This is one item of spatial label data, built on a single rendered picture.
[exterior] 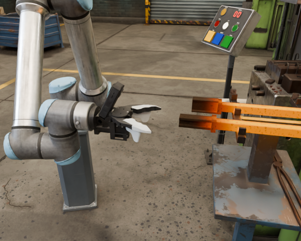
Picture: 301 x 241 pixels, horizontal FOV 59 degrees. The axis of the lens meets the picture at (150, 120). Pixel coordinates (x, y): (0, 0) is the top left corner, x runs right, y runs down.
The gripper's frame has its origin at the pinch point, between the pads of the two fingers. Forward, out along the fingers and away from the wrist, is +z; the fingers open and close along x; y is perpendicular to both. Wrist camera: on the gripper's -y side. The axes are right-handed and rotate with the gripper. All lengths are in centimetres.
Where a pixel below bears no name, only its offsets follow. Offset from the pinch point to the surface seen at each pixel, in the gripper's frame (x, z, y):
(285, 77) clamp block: -57, 48, 4
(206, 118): 0.5, 13.9, -1.3
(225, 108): -10.6, 19.7, 0.1
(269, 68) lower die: -79, 45, 6
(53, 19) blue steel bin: -472, -310, 42
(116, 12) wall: -871, -304, 68
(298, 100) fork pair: -21.4, 43.5, -0.2
